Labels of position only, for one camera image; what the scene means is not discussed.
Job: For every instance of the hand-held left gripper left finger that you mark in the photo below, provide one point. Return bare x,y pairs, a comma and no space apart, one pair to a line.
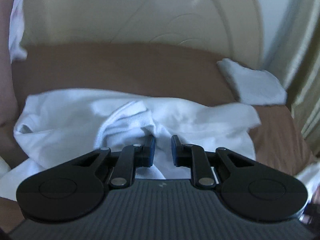
150,151

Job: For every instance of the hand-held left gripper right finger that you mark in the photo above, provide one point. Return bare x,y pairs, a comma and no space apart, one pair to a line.
175,151

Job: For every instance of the large white towel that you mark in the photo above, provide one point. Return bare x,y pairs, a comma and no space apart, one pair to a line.
82,115

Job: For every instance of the brown bed sheet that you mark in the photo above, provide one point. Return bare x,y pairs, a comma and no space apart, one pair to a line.
125,65

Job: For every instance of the folded white towel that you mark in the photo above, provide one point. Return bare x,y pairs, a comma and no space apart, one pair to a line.
255,82

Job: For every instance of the beige round headboard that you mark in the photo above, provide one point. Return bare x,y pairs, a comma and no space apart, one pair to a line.
125,12

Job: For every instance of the beige satin curtain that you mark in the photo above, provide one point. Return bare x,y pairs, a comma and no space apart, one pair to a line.
305,55

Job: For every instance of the plain brown pillow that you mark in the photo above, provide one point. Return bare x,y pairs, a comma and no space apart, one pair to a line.
6,55

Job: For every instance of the white printed cloth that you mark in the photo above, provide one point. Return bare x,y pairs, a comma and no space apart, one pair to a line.
17,22

